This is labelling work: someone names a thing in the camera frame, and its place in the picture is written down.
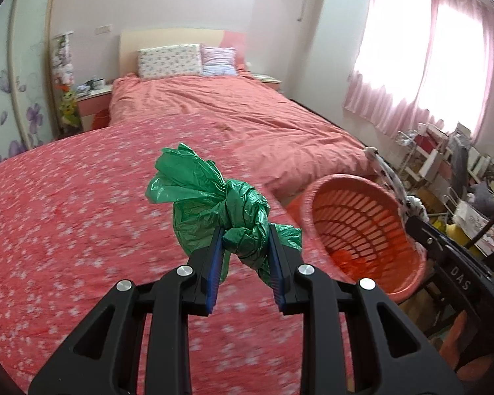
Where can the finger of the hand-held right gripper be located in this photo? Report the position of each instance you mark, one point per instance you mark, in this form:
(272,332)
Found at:
(424,234)

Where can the person's right hand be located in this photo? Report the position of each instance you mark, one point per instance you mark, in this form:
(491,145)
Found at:
(453,345)

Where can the salmon duvet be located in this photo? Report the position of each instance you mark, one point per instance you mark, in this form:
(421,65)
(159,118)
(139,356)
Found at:
(230,107)

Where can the white floral pillow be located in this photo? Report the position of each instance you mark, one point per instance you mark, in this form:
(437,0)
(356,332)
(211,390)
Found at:
(168,61)

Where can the yellow bag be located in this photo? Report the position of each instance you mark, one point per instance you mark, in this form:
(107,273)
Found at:
(450,232)

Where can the hanging plush toys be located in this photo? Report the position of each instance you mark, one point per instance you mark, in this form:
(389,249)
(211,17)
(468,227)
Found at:
(62,59)

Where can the pink white nightstand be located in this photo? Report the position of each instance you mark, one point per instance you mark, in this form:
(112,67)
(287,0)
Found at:
(92,105)
(269,82)

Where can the pink curtains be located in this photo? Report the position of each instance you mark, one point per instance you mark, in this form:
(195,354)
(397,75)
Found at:
(378,103)

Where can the floral glass sliding wardrobe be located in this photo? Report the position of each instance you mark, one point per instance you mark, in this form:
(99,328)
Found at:
(8,90)

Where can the white wall outlet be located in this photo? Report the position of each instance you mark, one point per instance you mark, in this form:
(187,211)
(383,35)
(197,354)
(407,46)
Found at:
(103,29)

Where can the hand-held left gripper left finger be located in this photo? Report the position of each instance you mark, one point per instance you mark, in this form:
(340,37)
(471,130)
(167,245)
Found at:
(214,271)

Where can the green plush toy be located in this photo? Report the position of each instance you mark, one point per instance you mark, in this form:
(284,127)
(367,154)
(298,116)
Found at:
(70,107)

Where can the green plastic bag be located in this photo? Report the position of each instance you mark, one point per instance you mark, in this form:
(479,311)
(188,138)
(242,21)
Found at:
(238,205)

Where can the white black-spotted cloth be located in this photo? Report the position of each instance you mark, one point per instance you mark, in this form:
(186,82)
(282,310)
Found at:
(391,177)

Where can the white air conditioner pipe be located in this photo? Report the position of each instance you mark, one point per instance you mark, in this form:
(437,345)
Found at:
(301,4)

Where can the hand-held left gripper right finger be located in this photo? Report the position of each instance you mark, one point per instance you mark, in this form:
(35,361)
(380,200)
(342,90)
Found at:
(275,271)

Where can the pink striped pillow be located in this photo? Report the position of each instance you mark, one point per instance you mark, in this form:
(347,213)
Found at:
(220,61)

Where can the pink plastic basket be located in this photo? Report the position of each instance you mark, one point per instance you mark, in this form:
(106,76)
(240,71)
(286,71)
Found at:
(354,222)

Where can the pink floral blanket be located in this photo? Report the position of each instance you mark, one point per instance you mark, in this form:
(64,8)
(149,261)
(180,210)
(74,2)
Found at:
(86,214)

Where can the white storage shelf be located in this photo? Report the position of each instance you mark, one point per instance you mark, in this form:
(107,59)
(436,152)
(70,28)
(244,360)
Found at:
(430,160)

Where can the beige pink bed headboard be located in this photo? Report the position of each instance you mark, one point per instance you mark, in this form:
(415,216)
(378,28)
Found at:
(168,39)

